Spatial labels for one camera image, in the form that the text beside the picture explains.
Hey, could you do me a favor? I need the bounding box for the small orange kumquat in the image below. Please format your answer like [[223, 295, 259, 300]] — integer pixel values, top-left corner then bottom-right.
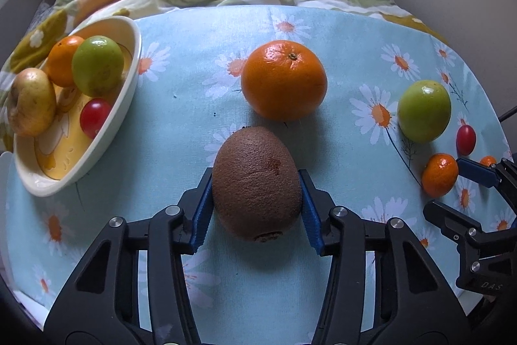
[[421, 153, 459, 198], [479, 155, 497, 167]]

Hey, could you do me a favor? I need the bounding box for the brown kiwi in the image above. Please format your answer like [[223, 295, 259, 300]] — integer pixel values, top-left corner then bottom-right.
[[212, 127, 301, 243]]

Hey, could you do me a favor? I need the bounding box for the yellowish wrinkled apple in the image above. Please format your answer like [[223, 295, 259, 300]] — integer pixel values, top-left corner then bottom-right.
[[7, 67, 56, 137]]

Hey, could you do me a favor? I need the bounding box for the small green apple on table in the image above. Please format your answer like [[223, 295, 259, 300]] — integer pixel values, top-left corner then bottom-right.
[[397, 80, 451, 144]]

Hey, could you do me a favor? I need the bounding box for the cream duck pattern bowl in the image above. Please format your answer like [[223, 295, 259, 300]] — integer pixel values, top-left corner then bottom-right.
[[13, 16, 142, 197]]

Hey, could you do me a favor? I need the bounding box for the blue daisy tablecloth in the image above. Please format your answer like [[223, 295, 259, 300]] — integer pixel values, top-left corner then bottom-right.
[[2, 5, 515, 344]]

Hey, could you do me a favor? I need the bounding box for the orange mandarin on table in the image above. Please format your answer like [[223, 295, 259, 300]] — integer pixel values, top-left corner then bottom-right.
[[241, 40, 328, 122]]

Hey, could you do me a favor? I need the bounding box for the green apple in bowl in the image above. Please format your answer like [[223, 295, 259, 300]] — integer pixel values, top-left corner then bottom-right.
[[72, 35, 124, 97]]

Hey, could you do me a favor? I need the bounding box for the orange mandarin in bowl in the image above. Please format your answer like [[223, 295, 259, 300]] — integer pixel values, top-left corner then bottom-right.
[[43, 35, 84, 88]]

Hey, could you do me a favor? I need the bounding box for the grey bed headboard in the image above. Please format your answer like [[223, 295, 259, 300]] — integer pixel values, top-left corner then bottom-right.
[[1, 0, 55, 62]]

